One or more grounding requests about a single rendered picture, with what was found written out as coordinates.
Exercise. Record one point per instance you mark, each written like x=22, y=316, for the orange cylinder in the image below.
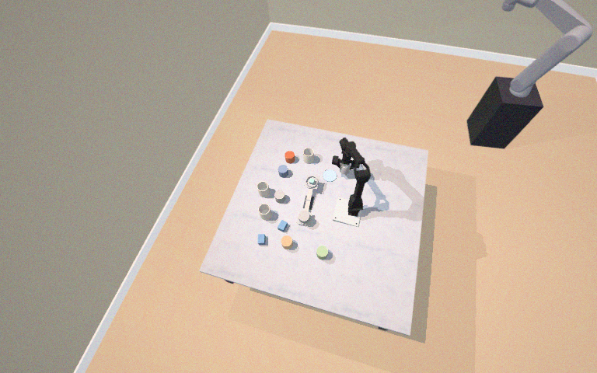
x=289, y=157
x=286, y=242

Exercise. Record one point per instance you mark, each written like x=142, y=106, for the blue cylinder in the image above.
x=283, y=171

